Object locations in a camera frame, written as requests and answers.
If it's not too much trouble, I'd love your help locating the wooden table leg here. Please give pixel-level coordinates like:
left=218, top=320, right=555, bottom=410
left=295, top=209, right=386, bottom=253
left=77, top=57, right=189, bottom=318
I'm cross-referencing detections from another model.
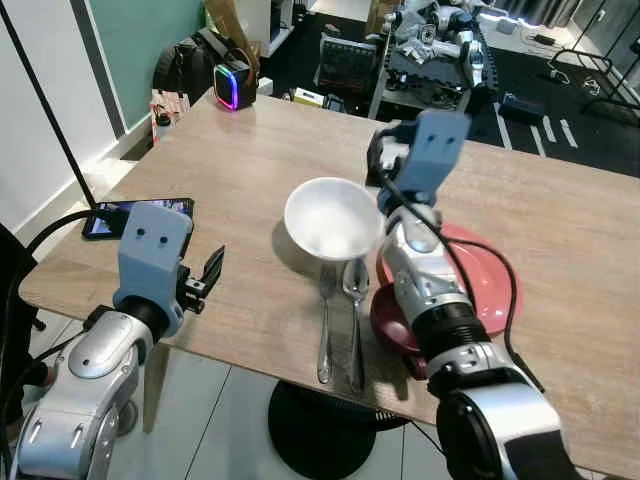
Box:
left=142, top=339, right=172, bottom=434

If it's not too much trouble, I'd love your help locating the brown cardboard sheet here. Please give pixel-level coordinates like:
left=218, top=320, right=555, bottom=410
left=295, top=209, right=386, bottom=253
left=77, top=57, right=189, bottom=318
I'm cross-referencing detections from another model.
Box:
left=204, top=0, right=263, bottom=73

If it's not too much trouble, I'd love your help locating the red plate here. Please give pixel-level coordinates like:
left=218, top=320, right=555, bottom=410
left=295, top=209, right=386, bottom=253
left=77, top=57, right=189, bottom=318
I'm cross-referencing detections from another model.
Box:
left=377, top=221, right=522, bottom=339

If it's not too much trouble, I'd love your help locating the silver metal fork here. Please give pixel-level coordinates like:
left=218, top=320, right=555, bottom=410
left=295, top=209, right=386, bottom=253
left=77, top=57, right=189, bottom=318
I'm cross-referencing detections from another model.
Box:
left=316, top=261, right=339, bottom=387

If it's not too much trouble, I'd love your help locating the black round table base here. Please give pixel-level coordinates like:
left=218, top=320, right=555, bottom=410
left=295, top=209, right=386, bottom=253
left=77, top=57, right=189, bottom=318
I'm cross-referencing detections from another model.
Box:
left=267, top=379, right=409, bottom=480

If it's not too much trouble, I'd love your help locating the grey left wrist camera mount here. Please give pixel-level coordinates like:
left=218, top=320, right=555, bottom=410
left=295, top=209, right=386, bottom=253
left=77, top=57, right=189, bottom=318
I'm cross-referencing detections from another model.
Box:
left=112, top=202, right=195, bottom=313

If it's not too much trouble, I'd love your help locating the person's leg with grey shoe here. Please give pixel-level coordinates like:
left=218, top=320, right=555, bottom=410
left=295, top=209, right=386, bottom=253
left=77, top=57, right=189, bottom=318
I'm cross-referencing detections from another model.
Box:
left=114, top=398, right=143, bottom=438

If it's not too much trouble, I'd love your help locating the grey robot on cart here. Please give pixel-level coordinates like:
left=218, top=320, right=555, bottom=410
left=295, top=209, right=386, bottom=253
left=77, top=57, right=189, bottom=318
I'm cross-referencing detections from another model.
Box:
left=368, top=0, right=493, bottom=113

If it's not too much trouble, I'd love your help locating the small yellow white device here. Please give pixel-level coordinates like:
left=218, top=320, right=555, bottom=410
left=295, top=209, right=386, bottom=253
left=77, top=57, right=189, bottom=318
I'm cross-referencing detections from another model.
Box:
left=291, top=87, right=328, bottom=108

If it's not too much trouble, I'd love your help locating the thin black rod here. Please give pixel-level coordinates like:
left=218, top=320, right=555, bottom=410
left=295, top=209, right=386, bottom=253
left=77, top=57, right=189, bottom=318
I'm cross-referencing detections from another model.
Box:
left=0, top=12, right=98, bottom=208

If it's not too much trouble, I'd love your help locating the black backpack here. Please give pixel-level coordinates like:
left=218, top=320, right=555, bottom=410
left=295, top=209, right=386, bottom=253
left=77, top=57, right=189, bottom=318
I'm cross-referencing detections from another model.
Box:
left=151, top=28, right=229, bottom=103

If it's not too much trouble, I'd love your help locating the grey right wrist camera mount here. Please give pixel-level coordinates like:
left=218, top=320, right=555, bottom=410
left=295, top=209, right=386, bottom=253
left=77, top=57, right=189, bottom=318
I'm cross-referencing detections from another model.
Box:
left=394, top=109, right=472, bottom=207

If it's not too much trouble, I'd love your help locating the black speaker with coloured lights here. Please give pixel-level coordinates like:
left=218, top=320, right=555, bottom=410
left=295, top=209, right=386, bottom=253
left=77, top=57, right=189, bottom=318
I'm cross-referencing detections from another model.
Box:
left=212, top=59, right=260, bottom=112

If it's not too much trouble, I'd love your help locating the dark red cup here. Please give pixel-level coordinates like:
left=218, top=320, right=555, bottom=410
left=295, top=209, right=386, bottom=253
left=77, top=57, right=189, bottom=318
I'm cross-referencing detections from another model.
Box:
left=369, top=282, right=433, bottom=381

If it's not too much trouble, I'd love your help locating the dark blue flat box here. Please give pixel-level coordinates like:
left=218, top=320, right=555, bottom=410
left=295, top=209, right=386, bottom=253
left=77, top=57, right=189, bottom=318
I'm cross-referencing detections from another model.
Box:
left=499, top=92, right=548, bottom=125

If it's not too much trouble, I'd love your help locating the white conical bowl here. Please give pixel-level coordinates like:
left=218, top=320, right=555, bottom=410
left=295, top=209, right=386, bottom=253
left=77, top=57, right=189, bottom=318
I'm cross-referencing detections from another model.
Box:
left=283, top=176, right=387, bottom=264

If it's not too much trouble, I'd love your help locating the black smartphone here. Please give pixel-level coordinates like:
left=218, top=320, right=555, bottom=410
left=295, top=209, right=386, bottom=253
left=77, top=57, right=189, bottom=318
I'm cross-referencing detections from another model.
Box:
left=81, top=196, right=197, bottom=242

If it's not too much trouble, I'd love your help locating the silver metal spoon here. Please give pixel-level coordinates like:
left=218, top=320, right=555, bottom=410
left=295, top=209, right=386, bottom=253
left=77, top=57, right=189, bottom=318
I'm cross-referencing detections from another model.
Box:
left=341, top=257, right=372, bottom=395

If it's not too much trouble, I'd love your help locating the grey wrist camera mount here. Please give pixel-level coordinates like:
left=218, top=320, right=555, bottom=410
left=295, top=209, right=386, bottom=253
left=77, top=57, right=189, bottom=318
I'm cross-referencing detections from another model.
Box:
left=394, top=109, right=472, bottom=207
left=112, top=202, right=195, bottom=313

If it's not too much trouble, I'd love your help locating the black metal tube rack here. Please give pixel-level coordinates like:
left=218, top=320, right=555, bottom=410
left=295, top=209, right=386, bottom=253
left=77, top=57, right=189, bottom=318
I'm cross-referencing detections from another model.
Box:
left=544, top=48, right=640, bottom=113

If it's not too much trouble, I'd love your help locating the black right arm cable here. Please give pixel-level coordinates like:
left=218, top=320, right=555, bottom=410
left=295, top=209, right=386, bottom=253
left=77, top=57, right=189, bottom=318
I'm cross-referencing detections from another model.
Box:
left=372, top=148, right=548, bottom=393

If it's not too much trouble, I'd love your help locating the black equipment case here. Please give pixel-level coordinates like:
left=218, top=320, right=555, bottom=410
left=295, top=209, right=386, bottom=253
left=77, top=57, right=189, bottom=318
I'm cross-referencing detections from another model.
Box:
left=314, top=33, right=383, bottom=98

